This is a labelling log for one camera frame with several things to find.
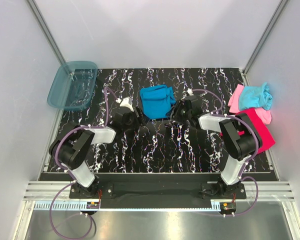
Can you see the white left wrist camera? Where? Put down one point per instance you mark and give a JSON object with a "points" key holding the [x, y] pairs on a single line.
{"points": [[125, 102]]}

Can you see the cyan t shirt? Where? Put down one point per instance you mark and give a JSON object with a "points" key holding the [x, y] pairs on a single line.
{"points": [[255, 97]]}

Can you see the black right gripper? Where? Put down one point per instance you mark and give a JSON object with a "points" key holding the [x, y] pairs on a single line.
{"points": [[176, 117]]}

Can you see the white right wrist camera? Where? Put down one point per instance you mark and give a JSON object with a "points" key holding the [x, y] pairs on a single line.
{"points": [[190, 92]]}

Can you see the teal transparent plastic bin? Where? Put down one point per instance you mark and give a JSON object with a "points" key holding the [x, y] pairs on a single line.
{"points": [[73, 86]]}

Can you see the blue t shirt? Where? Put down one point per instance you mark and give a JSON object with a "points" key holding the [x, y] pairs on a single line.
{"points": [[157, 101]]}

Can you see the aluminium frame post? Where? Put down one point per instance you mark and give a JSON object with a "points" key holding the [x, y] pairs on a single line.
{"points": [[265, 35], [35, 10]]}

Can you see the magenta t shirt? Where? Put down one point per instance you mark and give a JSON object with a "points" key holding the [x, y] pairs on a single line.
{"points": [[262, 130]]}

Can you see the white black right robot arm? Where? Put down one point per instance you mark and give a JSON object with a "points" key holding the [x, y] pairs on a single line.
{"points": [[231, 176]]}

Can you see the left aluminium frame post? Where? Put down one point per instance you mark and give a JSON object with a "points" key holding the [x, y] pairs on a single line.
{"points": [[35, 10]]}

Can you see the right aluminium frame post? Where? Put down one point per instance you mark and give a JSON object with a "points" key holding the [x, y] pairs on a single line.
{"points": [[265, 35]]}

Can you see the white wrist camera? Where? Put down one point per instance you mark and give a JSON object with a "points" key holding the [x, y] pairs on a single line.
{"points": [[190, 92], [125, 102]]}

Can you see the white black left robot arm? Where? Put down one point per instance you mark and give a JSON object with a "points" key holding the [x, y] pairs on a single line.
{"points": [[71, 147]]}

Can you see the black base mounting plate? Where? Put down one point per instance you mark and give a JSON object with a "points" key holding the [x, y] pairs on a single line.
{"points": [[148, 191]]}

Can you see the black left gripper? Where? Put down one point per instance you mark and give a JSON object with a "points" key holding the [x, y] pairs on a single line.
{"points": [[140, 121]]}

